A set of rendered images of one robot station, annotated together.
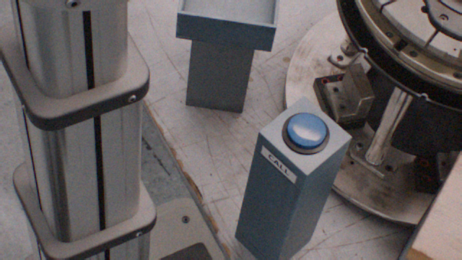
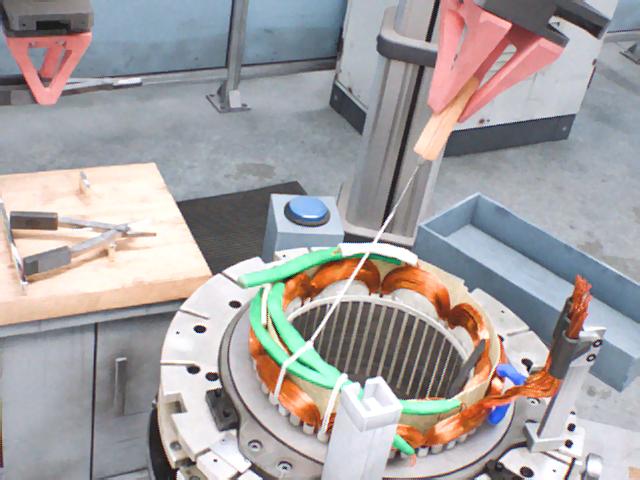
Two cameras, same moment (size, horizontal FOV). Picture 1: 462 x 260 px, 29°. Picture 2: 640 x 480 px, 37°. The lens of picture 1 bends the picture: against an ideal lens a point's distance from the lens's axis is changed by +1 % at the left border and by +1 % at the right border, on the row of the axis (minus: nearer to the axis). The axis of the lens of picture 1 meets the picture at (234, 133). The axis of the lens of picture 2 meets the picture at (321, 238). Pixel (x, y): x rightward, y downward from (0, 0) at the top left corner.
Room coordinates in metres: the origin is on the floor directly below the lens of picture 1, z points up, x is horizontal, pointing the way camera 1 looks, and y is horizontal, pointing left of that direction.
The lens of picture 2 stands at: (1.05, -0.71, 1.60)
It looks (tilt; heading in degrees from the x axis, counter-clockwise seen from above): 35 degrees down; 129
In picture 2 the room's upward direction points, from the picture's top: 11 degrees clockwise
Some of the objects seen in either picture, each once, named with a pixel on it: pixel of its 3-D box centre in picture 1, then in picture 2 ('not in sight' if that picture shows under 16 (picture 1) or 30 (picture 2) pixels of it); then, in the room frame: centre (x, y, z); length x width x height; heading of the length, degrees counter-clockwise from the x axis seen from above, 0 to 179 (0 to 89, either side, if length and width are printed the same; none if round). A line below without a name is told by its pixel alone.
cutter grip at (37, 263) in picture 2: not in sight; (47, 260); (0.50, -0.37, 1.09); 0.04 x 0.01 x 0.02; 84
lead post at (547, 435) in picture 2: not in sight; (564, 385); (0.88, -0.20, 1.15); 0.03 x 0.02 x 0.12; 60
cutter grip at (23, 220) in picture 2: not in sight; (34, 220); (0.44, -0.35, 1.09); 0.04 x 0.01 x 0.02; 54
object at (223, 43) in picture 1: (227, 16); (510, 370); (0.74, 0.04, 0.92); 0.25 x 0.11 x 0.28; 3
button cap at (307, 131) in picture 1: (306, 130); (308, 208); (0.51, -0.07, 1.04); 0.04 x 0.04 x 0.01
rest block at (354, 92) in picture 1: (348, 92); not in sight; (0.71, -0.14, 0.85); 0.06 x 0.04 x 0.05; 24
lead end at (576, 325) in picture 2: not in sight; (577, 321); (0.88, -0.24, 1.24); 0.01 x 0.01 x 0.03
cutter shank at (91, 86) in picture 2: not in sight; (79, 88); (0.41, -0.29, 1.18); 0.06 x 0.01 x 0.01; 78
